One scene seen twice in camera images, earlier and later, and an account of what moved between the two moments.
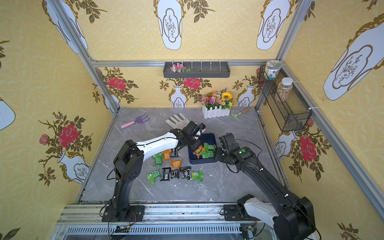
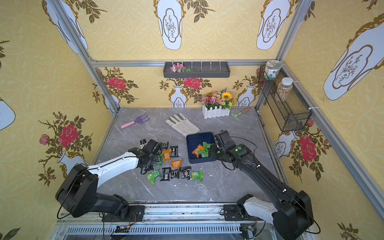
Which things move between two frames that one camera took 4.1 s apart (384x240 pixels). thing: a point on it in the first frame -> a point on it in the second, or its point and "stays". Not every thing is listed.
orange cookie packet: (176, 164) stays
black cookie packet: (175, 173) stays
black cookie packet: (165, 173) stays
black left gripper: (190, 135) -> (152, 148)
